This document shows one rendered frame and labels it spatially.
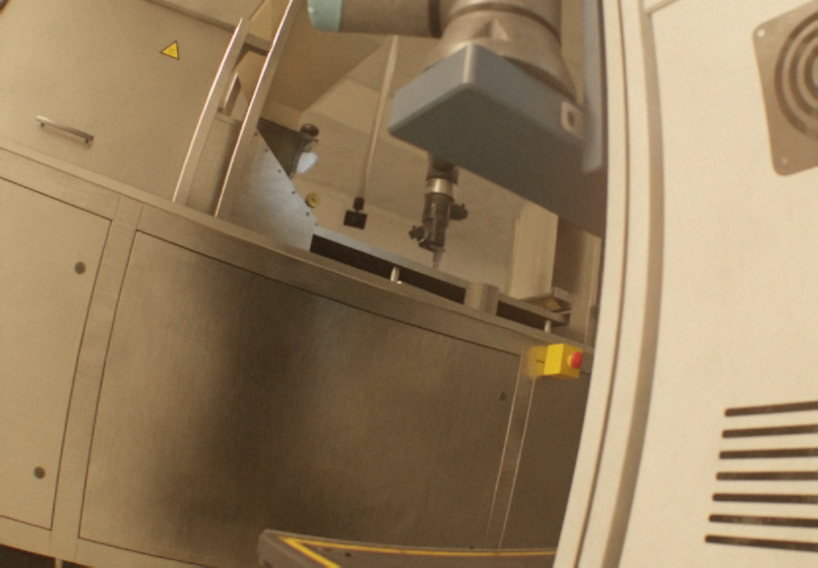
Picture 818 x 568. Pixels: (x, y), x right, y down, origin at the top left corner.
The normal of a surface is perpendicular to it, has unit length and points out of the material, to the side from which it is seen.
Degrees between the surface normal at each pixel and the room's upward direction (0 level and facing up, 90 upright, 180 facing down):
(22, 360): 90
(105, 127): 90
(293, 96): 114
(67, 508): 90
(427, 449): 90
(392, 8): 160
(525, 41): 70
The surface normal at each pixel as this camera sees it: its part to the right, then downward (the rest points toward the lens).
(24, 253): 0.52, -0.18
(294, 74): 0.40, 0.21
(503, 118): -0.18, 0.93
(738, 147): -0.84, -0.31
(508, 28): 0.07, -0.62
